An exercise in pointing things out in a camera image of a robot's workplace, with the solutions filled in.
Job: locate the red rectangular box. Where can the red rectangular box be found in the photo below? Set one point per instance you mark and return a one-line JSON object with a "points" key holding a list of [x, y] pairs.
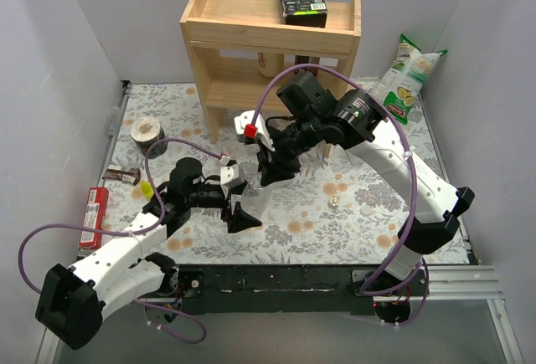
{"points": [[95, 212]]}

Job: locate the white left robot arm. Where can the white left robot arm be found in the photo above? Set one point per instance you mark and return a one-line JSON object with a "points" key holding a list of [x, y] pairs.
{"points": [[75, 300]]}

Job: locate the brown chocolate bar wrapper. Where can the brown chocolate bar wrapper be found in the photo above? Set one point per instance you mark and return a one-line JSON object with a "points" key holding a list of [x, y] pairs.
{"points": [[127, 175]]}

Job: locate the floral patterned table mat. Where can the floral patterned table mat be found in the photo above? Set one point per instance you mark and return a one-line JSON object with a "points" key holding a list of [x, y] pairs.
{"points": [[298, 225]]}

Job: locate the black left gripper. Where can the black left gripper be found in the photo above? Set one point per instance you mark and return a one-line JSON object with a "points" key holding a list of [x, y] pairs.
{"points": [[230, 207]]}

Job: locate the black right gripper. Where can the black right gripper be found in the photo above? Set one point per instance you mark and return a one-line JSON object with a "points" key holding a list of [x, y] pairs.
{"points": [[276, 161]]}

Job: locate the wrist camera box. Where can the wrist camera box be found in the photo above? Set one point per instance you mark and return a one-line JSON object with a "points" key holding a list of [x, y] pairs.
{"points": [[232, 178], [250, 126]]}

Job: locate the tape roll with black band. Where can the tape roll with black band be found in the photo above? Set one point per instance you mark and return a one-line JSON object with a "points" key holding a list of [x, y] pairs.
{"points": [[145, 132]]}

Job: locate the light wooden shelf unit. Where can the light wooden shelf unit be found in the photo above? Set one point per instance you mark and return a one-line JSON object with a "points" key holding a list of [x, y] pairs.
{"points": [[224, 83]]}

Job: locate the cream bottle on shelf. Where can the cream bottle on shelf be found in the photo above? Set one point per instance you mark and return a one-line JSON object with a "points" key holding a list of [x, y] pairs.
{"points": [[269, 64]]}

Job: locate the white bottle cap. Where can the white bottle cap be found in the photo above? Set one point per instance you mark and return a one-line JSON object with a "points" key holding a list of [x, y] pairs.
{"points": [[366, 210]]}

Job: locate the small metallic bottle cap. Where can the small metallic bottle cap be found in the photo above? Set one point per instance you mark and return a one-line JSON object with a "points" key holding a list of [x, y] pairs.
{"points": [[334, 202]]}

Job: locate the yellow-green glue bottle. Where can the yellow-green glue bottle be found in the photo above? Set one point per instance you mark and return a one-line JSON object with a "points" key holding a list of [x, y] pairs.
{"points": [[146, 190]]}

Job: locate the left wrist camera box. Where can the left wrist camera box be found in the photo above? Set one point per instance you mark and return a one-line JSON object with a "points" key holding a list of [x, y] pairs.
{"points": [[232, 178]]}

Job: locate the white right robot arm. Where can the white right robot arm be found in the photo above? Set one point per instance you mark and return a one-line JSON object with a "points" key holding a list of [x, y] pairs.
{"points": [[365, 129]]}

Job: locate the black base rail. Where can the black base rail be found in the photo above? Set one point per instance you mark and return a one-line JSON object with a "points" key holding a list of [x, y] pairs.
{"points": [[272, 288]]}

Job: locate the green chips bag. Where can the green chips bag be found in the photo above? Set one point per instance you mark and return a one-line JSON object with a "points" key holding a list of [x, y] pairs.
{"points": [[399, 87]]}

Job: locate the clear Pocari Sweat bottle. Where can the clear Pocari Sweat bottle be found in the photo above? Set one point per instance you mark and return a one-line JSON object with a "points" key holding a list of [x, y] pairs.
{"points": [[255, 197]]}

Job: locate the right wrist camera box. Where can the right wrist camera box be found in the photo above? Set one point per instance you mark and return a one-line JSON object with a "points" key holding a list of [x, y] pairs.
{"points": [[250, 126]]}

